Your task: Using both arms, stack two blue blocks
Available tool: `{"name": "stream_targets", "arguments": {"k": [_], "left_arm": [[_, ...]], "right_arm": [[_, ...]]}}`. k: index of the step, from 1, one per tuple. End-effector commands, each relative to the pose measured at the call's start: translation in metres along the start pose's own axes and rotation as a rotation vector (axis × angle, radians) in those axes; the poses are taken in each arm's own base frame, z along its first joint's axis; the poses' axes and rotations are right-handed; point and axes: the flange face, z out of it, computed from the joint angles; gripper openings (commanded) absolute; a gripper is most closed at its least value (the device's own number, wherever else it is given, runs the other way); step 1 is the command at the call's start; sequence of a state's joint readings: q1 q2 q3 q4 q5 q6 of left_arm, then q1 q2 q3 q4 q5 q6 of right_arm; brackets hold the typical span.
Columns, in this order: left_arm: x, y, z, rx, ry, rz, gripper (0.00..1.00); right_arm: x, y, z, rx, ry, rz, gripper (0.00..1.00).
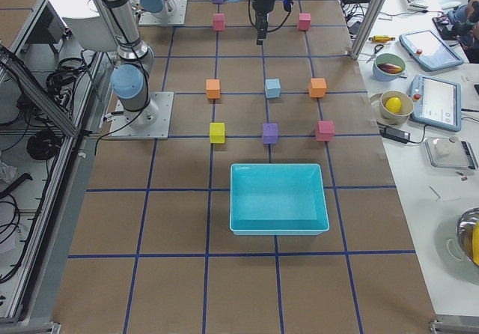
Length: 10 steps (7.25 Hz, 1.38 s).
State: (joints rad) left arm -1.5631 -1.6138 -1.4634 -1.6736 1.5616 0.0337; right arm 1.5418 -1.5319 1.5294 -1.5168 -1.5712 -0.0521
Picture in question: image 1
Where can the pink block near tray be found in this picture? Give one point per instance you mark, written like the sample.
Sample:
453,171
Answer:
324,131

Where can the yellow foam block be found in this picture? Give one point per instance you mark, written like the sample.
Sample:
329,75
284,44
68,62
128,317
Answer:
217,132

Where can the orange block left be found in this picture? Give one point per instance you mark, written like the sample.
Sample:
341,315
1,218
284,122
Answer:
213,89

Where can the scissors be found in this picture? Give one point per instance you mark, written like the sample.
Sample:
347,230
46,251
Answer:
376,51

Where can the orange block right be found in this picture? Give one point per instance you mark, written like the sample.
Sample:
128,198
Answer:
317,87

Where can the aluminium frame post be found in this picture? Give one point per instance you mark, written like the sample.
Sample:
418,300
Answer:
370,18

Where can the cream bowl with lemon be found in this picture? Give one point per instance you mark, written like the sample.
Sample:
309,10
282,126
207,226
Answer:
406,110

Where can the orange block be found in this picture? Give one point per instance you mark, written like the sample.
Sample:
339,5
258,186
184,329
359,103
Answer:
317,87
213,89

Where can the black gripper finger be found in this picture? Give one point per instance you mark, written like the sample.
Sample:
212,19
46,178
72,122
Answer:
261,36

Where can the lower teach pendant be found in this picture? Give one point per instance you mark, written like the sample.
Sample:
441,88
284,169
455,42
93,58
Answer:
437,103

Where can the teach pendant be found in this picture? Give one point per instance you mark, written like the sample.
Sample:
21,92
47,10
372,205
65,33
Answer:
429,50
437,103

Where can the green bowl with fruit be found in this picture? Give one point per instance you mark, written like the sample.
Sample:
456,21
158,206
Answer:
387,67

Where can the kitchen scale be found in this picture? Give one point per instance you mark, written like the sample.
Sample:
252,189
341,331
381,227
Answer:
450,153

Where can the purple block centre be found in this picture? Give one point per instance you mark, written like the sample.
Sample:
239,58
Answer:
270,133

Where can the pink block far right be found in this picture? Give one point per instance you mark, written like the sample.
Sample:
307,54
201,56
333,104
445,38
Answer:
304,22

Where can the yellow lemon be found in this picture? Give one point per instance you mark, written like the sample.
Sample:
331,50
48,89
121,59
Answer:
393,105

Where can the upper teach pendant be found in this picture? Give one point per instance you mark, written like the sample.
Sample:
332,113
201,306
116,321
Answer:
429,50

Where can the cyan plastic tray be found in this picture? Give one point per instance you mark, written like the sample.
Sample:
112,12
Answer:
277,199

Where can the steel bowl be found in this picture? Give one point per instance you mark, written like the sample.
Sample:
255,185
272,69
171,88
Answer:
464,246

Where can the pink block far left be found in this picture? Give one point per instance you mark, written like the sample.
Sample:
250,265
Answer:
218,22

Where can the light blue foam block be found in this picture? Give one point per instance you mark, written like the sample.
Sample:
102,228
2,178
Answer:
272,88

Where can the black power adapter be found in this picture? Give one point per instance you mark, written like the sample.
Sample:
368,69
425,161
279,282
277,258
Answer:
395,134

